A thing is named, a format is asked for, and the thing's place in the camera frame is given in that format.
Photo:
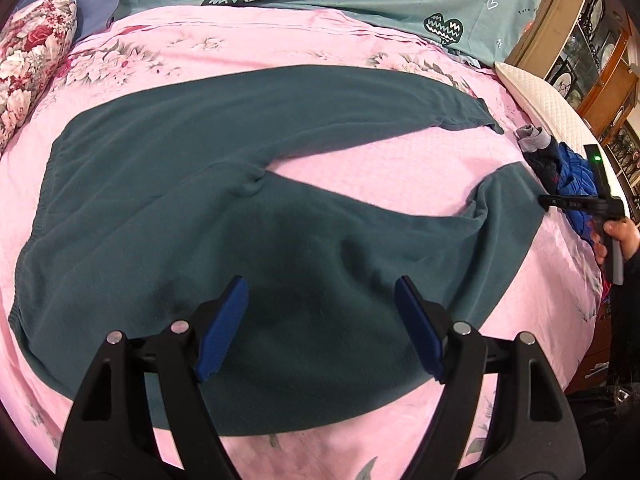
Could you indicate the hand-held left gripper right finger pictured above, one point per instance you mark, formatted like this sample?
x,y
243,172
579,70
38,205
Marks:
x,y
419,330

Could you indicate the blue clothing pile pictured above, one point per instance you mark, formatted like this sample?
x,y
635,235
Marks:
x,y
575,180

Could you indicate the grey sock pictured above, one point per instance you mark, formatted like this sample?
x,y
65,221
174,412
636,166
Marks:
x,y
532,139

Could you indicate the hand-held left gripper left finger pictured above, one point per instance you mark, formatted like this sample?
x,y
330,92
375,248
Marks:
x,y
225,317

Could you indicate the pink floral bed sheet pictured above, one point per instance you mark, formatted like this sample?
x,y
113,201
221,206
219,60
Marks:
x,y
350,170

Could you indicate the white quilted pillow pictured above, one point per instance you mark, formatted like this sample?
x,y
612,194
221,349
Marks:
x,y
545,100

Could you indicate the person's right hand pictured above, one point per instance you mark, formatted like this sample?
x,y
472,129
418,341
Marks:
x,y
620,240

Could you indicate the red floral pillow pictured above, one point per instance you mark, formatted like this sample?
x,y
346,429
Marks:
x,y
27,65

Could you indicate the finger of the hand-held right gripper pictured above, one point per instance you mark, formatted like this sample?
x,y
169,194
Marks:
x,y
567,203

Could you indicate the wooden display cabinet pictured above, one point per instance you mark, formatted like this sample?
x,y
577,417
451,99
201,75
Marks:
x,y
595,50

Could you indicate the dark teal pants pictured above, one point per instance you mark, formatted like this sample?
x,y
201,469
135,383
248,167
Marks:
x,y
225,220

